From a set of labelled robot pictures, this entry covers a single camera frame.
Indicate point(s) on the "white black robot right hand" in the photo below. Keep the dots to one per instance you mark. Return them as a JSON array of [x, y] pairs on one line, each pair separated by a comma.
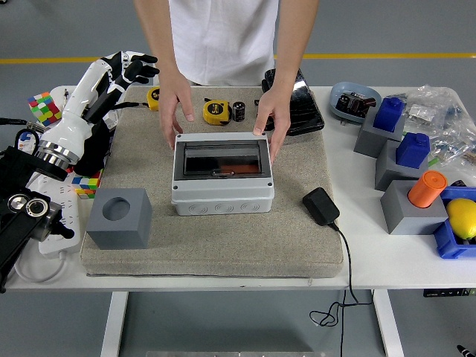
[[468, 352]]

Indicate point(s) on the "person's right hand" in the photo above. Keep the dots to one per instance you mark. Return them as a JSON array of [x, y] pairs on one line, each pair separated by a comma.
[[171, 96]]

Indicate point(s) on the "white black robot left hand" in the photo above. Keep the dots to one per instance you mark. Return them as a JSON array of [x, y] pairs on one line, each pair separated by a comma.
[[80, 104]]

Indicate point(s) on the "person's left hand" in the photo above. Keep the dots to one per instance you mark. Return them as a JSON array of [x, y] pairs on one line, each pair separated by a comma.
[[277, 106]]

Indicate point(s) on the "smoky transparent box lid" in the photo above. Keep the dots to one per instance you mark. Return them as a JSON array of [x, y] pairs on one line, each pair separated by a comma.
[[208, 160]]

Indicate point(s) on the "grey electrical enclosure box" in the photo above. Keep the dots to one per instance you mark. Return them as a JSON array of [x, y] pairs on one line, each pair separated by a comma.
[[223, 193]]

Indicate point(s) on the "person's left forearm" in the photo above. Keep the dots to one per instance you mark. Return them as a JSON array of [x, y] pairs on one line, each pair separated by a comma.
[[295, 41]]

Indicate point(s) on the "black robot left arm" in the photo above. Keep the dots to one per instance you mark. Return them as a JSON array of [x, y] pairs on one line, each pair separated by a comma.
[[22, 223]]

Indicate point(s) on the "person's right forearm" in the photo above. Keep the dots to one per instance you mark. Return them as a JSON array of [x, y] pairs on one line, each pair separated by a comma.
[[160, 37]]

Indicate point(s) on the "thin black screwdriver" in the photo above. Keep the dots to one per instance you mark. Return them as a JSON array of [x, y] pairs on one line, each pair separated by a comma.
[[66, 94]]

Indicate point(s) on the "yellow square tape measure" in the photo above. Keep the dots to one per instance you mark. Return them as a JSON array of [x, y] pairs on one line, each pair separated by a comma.
[[153, 97]]

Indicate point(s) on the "black glossy device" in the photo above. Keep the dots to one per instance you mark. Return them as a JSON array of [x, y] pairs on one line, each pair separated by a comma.
[[306, 108]]

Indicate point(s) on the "white plastic module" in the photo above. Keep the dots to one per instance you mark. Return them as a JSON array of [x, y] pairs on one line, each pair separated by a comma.
[[111, 119]]

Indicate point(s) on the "large multicolour puzzle cube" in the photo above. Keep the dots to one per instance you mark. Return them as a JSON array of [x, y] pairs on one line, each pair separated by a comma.
[[42, 108]]

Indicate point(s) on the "small black capacitor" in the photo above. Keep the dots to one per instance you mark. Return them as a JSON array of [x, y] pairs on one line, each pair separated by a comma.
[[238, 111]]

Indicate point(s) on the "black cloth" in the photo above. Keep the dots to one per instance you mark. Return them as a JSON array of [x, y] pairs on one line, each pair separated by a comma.
[[94, 148]]

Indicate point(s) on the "yellow round-faced tape measure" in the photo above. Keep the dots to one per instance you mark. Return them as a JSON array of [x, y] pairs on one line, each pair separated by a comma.
[[216, 111]]

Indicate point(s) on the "black table control panel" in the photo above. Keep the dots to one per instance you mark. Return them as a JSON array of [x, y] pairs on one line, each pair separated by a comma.
[[446, 292]]

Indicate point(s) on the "white circuit breaker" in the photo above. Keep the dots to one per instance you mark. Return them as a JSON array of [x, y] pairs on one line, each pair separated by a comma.
[[23, 140]]

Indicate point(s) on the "light blue bowl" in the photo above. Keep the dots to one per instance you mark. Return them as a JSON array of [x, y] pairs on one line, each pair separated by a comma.
[[344, 89]]

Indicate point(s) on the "dark electronic components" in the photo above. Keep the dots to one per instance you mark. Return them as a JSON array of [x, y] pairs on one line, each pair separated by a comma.
[[353, 104]]

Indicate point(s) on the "person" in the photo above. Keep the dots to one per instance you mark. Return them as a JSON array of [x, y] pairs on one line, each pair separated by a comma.
[[223, 37]]

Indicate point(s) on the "small multicolour puzzle cube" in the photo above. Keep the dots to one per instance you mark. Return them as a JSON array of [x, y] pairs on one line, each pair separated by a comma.
[[86, 184]]

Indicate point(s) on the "white table leg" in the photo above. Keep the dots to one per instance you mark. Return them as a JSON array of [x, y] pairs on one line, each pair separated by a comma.
[[388, 327], [113, 327]]

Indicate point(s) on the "grey holder block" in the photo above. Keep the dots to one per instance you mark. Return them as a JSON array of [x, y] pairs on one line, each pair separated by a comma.
[[368, 143], [405, 219], [388, 175]]

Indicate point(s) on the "white power strip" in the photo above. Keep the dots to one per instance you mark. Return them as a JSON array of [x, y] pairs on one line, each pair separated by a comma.
[[68, 208]]

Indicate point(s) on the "blue plastic bin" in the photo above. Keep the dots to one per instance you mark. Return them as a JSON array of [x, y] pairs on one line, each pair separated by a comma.
[[450, 245]]

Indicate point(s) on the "black power adapter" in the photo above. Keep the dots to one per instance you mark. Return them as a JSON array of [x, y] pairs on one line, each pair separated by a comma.
[[320, 206]]

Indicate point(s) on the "blue plastic block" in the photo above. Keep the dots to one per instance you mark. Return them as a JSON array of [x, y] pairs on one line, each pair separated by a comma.
[[388, 115], [412, 150]]

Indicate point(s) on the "grey block with round hole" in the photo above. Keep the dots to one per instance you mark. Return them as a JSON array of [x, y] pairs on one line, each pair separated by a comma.
[[119, 230]]

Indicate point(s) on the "yellow lemon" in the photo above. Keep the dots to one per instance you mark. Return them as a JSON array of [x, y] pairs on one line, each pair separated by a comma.
[[463, 217]]

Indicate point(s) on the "small bag of white parts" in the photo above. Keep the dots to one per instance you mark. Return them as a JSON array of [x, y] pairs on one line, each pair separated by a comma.
[[420, 111]]

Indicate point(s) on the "grey-brown cushion mat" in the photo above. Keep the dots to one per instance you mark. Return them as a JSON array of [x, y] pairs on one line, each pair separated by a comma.
[[241, 249]]

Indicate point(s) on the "clear bags of parts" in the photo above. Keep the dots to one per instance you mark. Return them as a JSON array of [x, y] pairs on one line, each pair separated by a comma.
[[453, 134]]

